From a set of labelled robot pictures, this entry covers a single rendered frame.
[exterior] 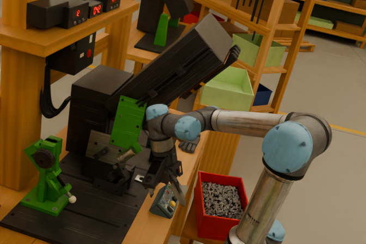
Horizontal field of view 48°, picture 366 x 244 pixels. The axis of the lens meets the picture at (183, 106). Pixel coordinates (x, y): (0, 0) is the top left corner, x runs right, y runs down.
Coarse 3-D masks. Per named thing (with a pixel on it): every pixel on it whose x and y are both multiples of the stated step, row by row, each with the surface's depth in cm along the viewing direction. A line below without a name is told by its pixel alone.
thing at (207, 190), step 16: (208, 176) 193; (224, 176) 194; (208, 192) 187; (224, 192) 190; (240, 192) 191; (208, 208) 175; (224, 208) 177; (240, 208) 180; (208, 224) 167; (224, 224) 167; (224, 240) 171
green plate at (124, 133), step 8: (120, 96) 166; (120, 104) 167; (128, 104) 166; (144, 104) 165; (120, 112) 167; (128, 112) 167; (136, 112) 166; (144, 112) 166; (120, 120) 168; (128, 120) 167; (136, 120) 167; (120, 128) 168; (128, 128) 168; (136, 128) 167; (112, 136) 169; (120, 136) 169; (128, 136) 168; (136, 136) 168; (112, 144) 170; (120, 144) 169; (128, 144) 169
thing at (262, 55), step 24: (192, 0) 536; (216, 0) 457; (240, 0) 429; (264, 0) 404; (288, 0) 417; (312, 0) 401; (264, 24) 396; (288, 24) 417; (264, 48) 398; (264, 72) 414; (288, 72) 434; (264, 96) 450
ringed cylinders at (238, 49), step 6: (234, 48) 178; (240, 48) 185; (234, 54) 171; (228, 60) 170; (234, 60) 170; (222, 66) 172; (216, 72) 174; (210, 78) 176; (198, 84) 177; (204, 84) 177; (192, 90) 179; (186, 96) 181
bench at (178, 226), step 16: (176, 112) 253; (64, 128) 210; (64, 144) 197; (0, 192) 159; (16, 192) 160; (192, 192) 275; (0, 208) 151; (176, 224) 279; (0, 240) 138; (16, 240) 139; (32, 240) 141
